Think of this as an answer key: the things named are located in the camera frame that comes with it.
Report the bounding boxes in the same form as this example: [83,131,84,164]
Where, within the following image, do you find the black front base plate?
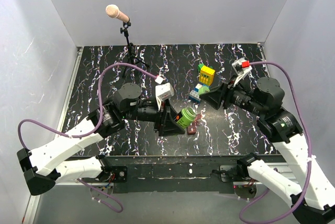
[101,156,250,194]

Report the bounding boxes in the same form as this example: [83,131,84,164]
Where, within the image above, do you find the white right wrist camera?
[232,58,252,87]

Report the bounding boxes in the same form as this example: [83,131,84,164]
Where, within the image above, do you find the green lidded pill bottle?
[174,107,196,129]

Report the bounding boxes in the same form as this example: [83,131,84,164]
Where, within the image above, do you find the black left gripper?
[124,98,186,136]

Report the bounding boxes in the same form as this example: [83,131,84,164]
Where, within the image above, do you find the yellow toy brick block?
[199,65,216,86]

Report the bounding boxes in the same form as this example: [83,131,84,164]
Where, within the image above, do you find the brown weekly pill organizer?
[187,114,202,135]

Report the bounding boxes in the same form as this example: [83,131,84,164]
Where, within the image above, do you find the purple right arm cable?
[238,61,312,222]

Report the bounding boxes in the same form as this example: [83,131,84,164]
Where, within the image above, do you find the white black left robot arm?
[17,83,185,196]

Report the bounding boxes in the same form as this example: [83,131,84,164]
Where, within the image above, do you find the green toy brick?
[197,63,204,73]

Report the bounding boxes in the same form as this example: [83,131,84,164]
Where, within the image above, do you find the aluminium frame rail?
[21,47,84,224]

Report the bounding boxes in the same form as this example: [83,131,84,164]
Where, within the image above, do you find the green bottle lid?
[198,86,210,95]

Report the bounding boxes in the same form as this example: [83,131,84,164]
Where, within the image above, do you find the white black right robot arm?
[200,77,334,223]

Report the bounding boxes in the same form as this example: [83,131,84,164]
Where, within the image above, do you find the pink foam microphone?
[105,4,130,23]

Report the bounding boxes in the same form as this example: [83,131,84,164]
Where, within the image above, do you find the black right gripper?
[199,73,265,117]

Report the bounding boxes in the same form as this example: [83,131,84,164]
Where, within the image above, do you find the blue grey toy bricks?
[188,83,207,103]

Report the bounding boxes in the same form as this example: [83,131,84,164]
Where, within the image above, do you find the black microphone tripod stand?
[120,21,150,68]

